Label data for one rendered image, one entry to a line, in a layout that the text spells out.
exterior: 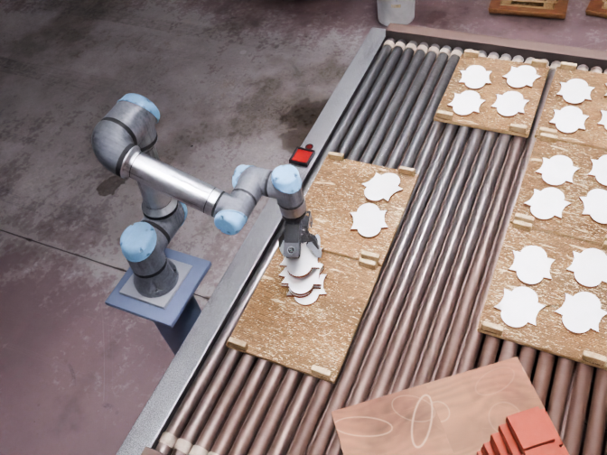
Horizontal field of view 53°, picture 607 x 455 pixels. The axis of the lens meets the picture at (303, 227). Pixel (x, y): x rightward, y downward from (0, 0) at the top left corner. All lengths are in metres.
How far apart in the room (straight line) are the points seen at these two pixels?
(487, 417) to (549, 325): 0.39
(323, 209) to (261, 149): 1.68
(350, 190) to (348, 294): 0.43
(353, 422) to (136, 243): 0.86
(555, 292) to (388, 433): 0.69
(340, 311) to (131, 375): 1.44
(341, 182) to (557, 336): 0.87
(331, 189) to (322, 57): 2.29
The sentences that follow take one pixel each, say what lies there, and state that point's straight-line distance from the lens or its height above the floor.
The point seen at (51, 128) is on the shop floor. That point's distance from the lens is 4.48.
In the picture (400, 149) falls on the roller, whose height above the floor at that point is 0.92.
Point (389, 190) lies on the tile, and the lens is 2.13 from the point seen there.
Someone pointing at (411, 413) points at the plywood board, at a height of 1.04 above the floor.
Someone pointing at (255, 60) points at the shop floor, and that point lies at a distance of 4.45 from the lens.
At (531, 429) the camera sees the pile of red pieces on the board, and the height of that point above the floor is 1.31.
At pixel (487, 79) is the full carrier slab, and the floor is 0.95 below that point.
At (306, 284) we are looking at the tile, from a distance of 1.87.
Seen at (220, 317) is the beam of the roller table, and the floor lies 0.92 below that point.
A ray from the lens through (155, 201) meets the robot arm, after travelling 1.97.
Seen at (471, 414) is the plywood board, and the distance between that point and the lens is 1.62.
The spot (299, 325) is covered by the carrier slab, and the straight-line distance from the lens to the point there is 1.86.
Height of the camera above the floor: 2.53
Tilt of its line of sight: 51 degrees down
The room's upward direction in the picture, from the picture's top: 12 degrees counter-clockwise
